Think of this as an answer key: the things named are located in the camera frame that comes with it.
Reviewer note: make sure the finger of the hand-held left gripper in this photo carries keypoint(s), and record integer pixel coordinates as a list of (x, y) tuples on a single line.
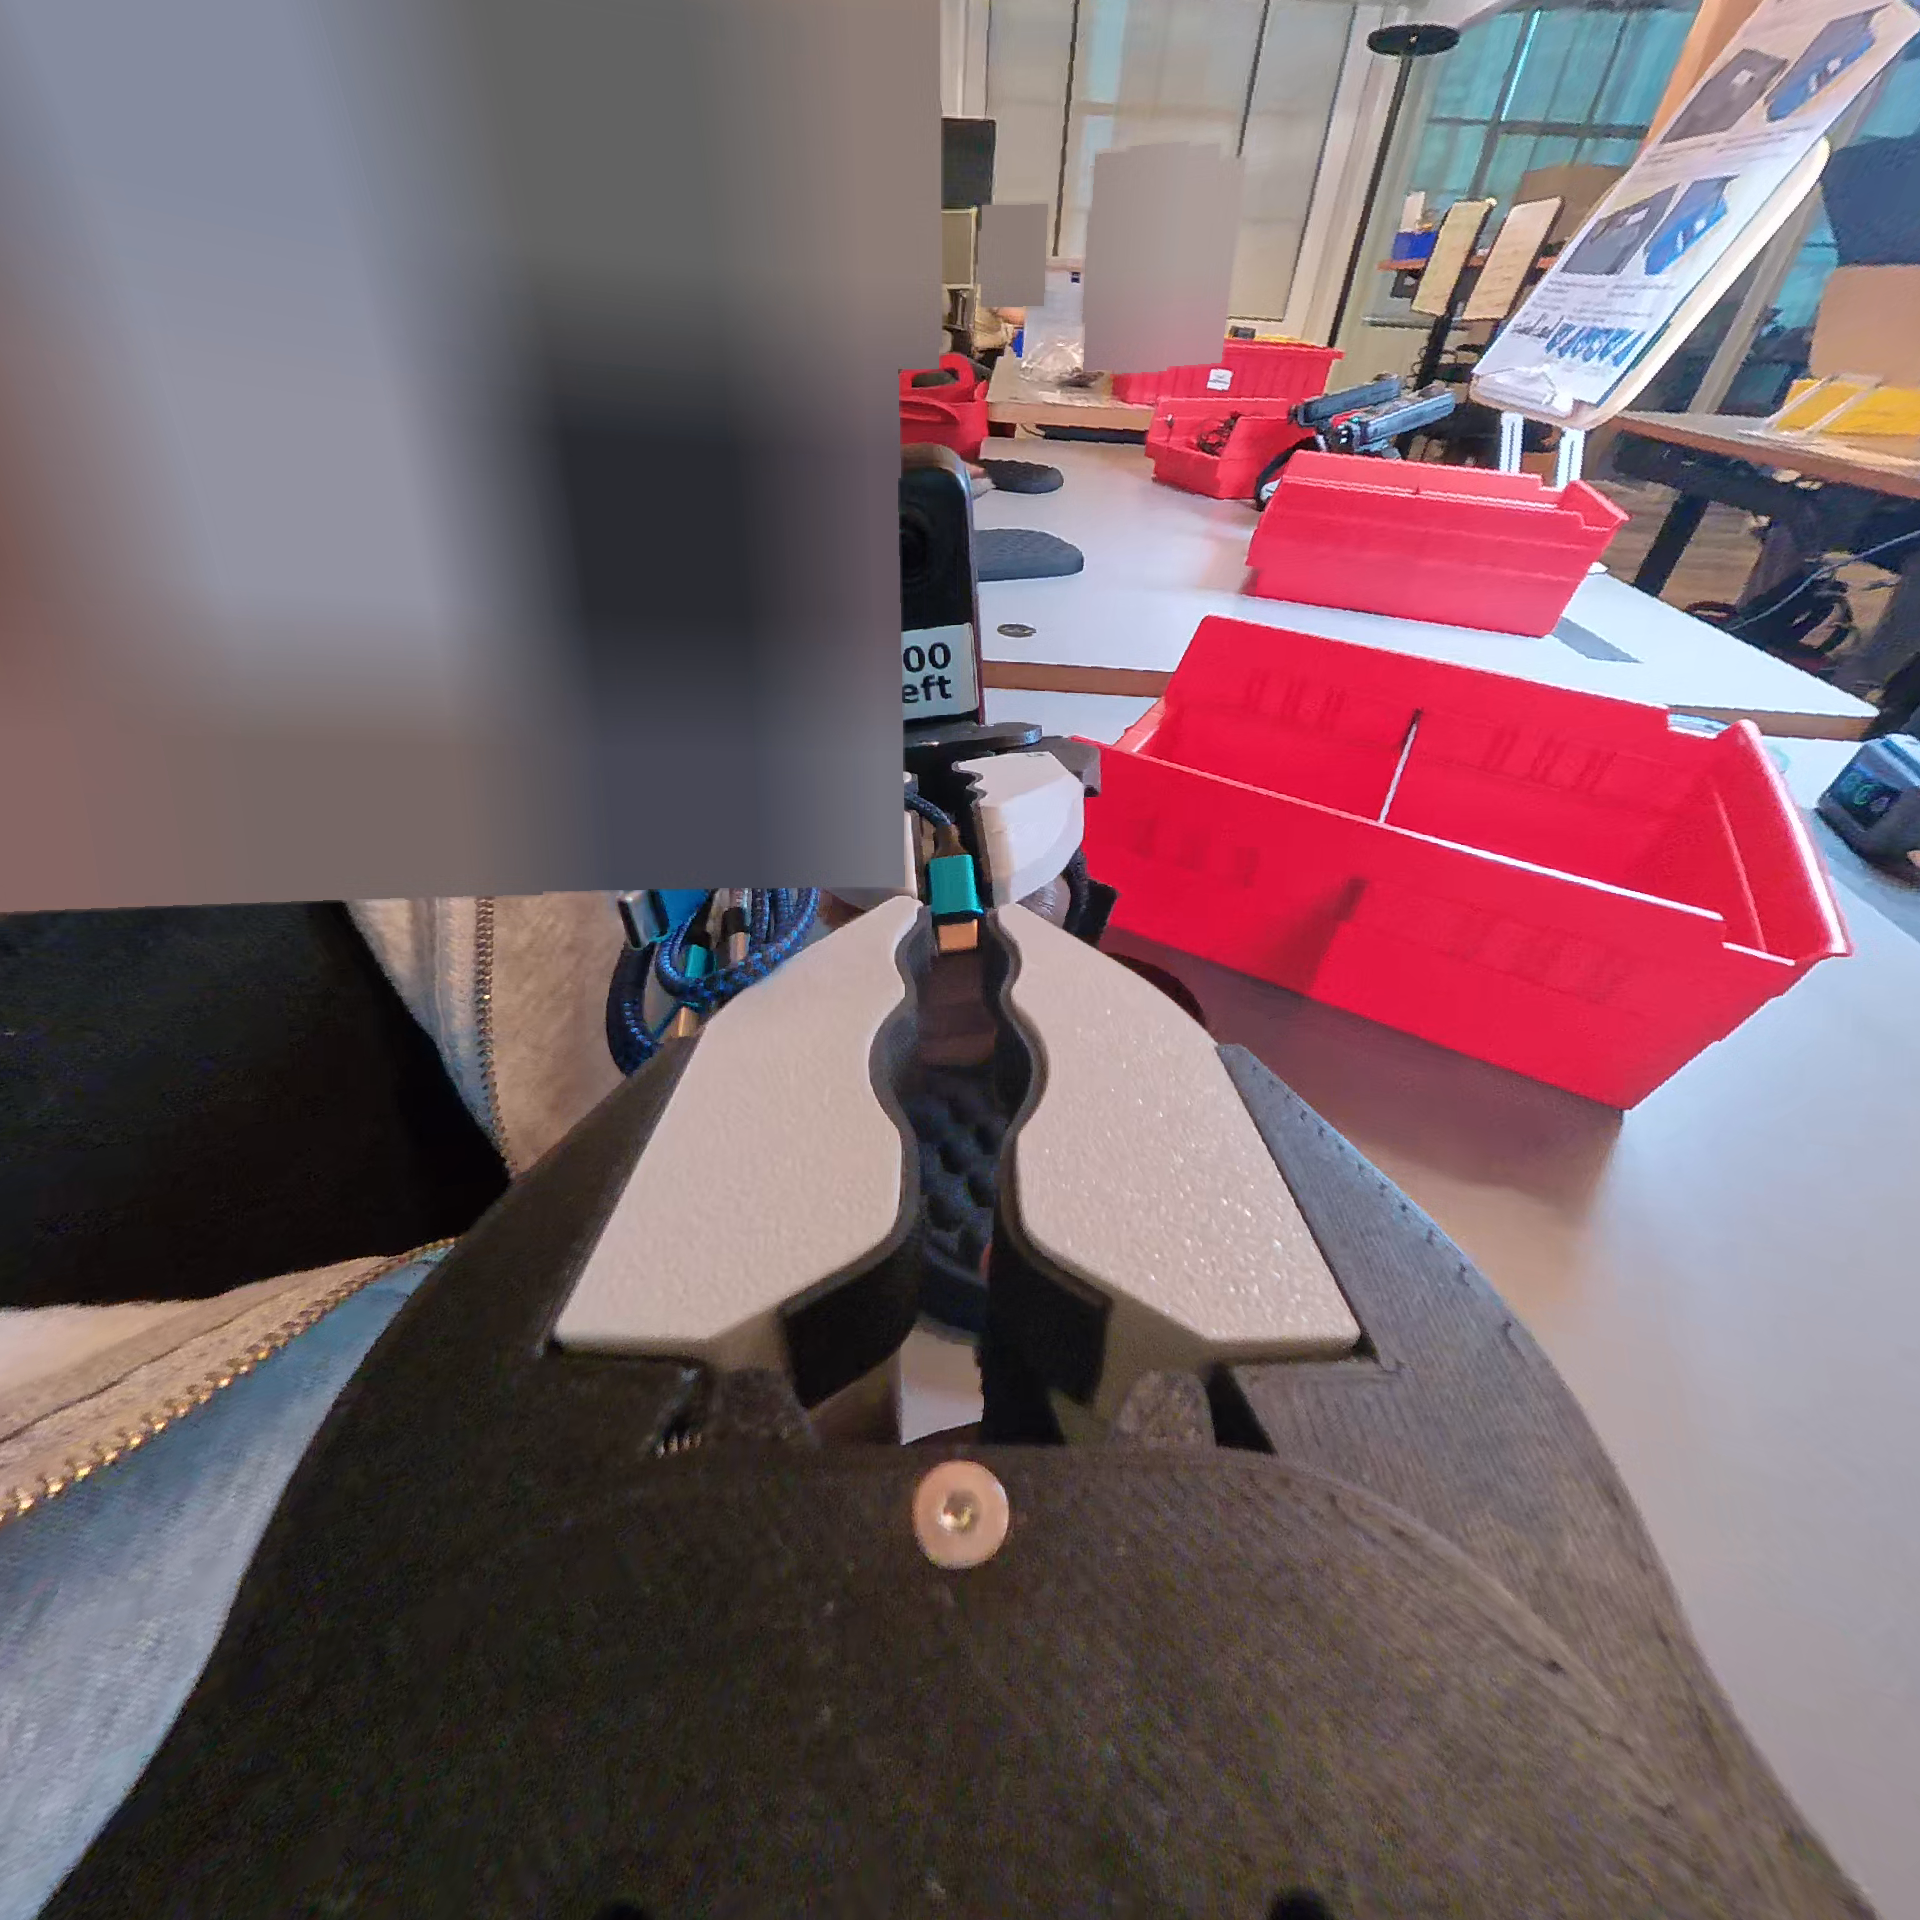
[(1027, 827)]

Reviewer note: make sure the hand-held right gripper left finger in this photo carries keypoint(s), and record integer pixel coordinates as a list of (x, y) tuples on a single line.
[(734, 1155)]

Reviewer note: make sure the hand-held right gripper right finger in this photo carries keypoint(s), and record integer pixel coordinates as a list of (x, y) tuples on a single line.
[(1170, 1186)]

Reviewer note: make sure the black oval pad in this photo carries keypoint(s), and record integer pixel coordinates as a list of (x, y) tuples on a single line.
[(1027, 557), (1019, 477)]

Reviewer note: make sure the small red plastic bin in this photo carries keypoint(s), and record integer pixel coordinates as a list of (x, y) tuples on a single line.
[(1201, 470)]

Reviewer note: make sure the black monitor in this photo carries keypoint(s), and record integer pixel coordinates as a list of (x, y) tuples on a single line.
[(970, 163)]

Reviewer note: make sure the red plastic bin white label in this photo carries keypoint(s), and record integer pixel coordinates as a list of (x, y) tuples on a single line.
[(1277, 374)]

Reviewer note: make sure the large red plastic bin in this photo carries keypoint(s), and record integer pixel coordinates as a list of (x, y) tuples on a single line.
[(1501, 961)]

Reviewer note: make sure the black handheld device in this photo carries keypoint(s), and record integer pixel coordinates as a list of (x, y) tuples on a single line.
[(1371, 418)]

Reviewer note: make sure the long red plastic bin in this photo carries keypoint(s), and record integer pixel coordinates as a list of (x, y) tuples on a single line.
[(1410, 564)]

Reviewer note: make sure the dark shirt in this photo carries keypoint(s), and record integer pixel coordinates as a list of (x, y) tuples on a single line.
[(224, 1095)]

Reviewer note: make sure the white sign on stand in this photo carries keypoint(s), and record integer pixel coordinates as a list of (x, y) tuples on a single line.
[(1512, 259), (1447, 259)]

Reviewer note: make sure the aluminium poster stand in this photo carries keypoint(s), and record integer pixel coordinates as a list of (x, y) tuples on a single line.
[(1539, 442)]

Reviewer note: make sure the black floor lamp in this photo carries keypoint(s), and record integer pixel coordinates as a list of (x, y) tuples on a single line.
[(1410, 38)]

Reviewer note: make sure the black device green display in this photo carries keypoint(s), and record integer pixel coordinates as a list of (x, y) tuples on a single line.
[(1875, 804)]

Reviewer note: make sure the printed poster board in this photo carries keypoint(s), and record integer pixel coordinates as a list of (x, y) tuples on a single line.
[(1681, 211)]

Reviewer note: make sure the blue jeans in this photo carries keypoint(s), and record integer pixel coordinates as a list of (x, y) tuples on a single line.
[(90, 1652)]

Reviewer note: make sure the wooden table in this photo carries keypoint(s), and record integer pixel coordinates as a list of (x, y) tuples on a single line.
[(1755, 442)]

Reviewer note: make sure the yellow acrylic holder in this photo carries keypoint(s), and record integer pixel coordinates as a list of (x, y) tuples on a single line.
[(1853, 406)]

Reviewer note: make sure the cardboard box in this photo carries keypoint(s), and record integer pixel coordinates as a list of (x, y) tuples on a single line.
[(1869, 324)]

